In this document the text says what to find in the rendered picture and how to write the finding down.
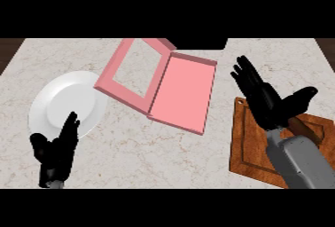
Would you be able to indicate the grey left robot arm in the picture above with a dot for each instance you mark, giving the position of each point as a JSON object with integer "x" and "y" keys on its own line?
{"x": 56, "y": 184}

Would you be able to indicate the white round plate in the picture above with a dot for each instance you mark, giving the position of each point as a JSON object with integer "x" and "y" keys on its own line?
{"x": 65, "y": 105}

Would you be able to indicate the brown wooden cutting board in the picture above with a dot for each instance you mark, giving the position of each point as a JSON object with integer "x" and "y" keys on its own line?
{"x": 252, "y": 144}

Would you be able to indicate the pink open cardboard box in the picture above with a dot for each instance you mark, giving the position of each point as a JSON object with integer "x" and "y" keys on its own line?
{"x": 169, "y": 88}

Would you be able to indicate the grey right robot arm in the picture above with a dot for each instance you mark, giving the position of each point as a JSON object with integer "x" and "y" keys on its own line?
{"x": 296, "y": 159}

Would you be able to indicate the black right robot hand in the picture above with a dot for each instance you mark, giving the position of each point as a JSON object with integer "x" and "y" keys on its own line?
{"x": 265, "y": 100}

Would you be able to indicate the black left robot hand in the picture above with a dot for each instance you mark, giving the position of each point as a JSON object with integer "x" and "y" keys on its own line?
{"x": 56, "y": 153}

